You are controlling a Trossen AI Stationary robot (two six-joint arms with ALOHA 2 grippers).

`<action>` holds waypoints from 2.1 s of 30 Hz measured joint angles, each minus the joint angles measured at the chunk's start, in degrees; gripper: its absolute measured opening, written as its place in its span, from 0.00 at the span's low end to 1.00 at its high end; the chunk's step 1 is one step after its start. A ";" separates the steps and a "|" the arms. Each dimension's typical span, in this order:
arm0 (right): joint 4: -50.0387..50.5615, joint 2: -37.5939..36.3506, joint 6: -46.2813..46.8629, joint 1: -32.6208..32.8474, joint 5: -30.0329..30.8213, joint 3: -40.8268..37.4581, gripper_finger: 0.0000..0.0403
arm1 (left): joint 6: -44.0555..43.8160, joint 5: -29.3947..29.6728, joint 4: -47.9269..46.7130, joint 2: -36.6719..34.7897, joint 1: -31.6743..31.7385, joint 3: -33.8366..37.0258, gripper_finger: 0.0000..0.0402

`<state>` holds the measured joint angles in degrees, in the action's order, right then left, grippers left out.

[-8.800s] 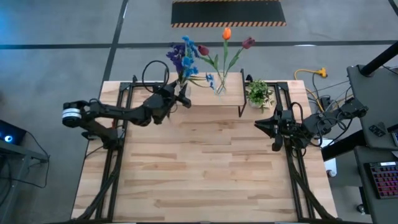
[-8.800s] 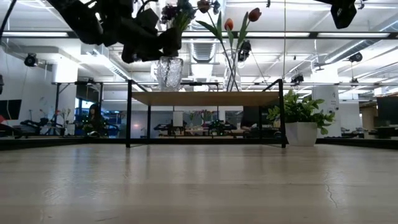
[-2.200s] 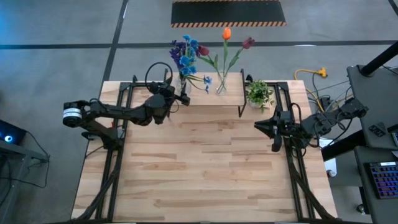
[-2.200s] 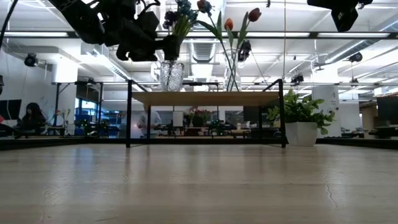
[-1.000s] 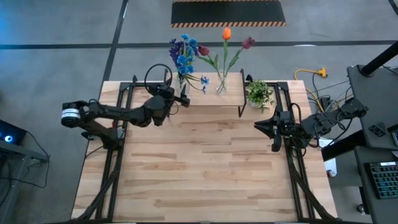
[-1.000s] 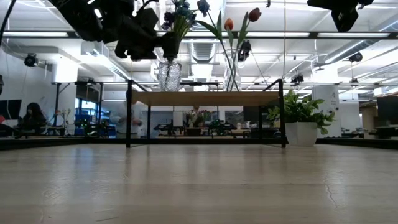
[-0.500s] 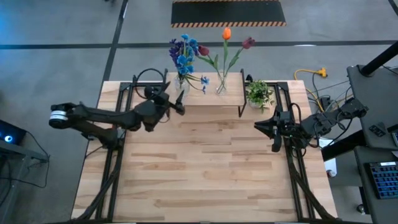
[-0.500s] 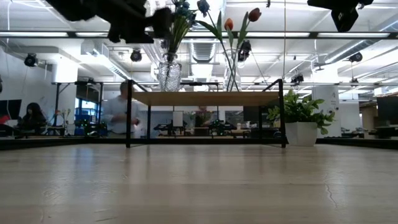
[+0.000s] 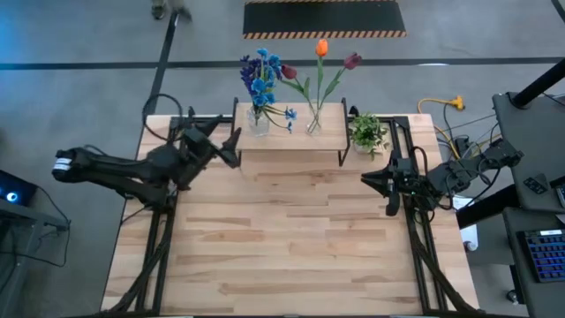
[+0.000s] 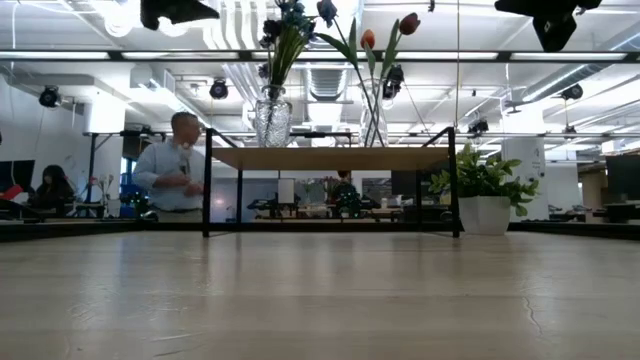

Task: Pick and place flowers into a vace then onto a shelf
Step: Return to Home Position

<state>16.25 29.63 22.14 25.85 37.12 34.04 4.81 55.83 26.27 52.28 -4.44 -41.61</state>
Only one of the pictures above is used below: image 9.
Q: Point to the person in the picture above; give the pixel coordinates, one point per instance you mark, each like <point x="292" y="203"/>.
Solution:
<point x="159" y="9"/>

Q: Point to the wooden shelf with black legs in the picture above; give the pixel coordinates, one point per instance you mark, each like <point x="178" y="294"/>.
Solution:
<point x="289" y="141"/>

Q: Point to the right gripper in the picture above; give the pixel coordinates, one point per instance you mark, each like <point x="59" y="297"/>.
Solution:
<point x="404" y="176"/>

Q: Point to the black power strip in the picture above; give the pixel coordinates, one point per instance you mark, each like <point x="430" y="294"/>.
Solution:
<point x="461" y="143"/>

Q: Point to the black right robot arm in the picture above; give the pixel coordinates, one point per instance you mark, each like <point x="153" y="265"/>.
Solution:
<point x="463" y="170"/>

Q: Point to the short cut-glass vase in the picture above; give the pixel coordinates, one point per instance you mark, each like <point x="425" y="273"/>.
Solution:
<point x="258" y="126"/>

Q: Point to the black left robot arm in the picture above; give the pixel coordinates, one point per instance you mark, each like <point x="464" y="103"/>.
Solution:
<point x="123" y="170"/>

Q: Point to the blue artificial flower bunch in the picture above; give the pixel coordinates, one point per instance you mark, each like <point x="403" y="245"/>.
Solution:
<point x="260" y="84"/>

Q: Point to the small black remote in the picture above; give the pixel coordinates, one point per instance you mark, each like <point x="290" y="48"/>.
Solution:
<point x="535" y="184"/>

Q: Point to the tall smooth glass vase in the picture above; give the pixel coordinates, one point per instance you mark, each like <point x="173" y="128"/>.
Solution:
<point x="314" y="128"/>

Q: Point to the black computer with blue light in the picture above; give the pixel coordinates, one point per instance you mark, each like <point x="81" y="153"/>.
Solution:
<point x="17" y="187"/>

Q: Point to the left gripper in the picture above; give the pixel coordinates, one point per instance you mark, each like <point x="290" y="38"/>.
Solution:
<point x="201" y="150"/>

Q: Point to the green plant in white pot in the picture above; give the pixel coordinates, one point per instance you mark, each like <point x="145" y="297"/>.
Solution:
<point x="368" y="132"/>

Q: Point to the grey metal cart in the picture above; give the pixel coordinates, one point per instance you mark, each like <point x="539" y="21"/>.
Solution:
<point x="26" y="216"/>

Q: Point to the orange artificial tulip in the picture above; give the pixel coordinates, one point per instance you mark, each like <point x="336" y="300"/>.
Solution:
<point x="321" y="46"/>

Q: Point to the black hazard-striped floor mat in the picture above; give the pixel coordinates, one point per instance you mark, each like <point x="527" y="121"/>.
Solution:
<point x="324" y="17"/>

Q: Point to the black metal pole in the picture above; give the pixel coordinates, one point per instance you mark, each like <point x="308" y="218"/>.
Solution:
<point x="485" y="207"/>
<point x="538" y="84"/>

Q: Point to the dark grey desk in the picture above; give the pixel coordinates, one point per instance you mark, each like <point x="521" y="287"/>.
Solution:
<point x="538" y="132"/>

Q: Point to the backlit black keyboard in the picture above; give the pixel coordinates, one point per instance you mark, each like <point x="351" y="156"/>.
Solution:
<point x="545" y="254"/>

